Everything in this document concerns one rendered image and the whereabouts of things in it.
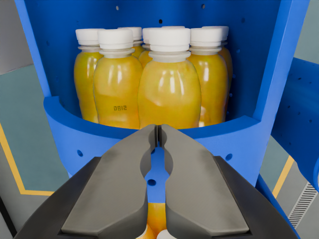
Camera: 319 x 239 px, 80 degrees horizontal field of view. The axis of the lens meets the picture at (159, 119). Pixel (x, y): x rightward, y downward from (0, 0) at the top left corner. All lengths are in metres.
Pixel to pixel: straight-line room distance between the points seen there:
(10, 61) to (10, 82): 1.24
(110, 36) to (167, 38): 0.07
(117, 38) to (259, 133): 0.17
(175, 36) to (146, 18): 0.21
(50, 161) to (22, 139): 0.29
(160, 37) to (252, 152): 0.13
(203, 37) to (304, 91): 0.44
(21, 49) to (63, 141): 0.41
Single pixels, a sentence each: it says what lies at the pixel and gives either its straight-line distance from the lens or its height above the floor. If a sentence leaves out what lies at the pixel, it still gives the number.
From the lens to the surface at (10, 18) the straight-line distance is 0.57.
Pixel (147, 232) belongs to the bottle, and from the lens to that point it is 0.43.
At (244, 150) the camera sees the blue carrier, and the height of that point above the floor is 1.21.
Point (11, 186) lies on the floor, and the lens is 2.47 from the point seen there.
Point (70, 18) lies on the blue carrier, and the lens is 0.33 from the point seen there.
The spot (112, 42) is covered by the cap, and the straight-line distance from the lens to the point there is 0.22.
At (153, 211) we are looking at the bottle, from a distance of 0.43.
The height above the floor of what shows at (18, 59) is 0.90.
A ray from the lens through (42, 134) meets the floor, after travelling 1.88.
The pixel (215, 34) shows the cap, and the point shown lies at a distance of 0.24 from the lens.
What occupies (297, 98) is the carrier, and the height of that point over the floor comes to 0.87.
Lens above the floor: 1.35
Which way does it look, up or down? 63 degrees down
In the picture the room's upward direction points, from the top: 178 degrees counter-clockwise
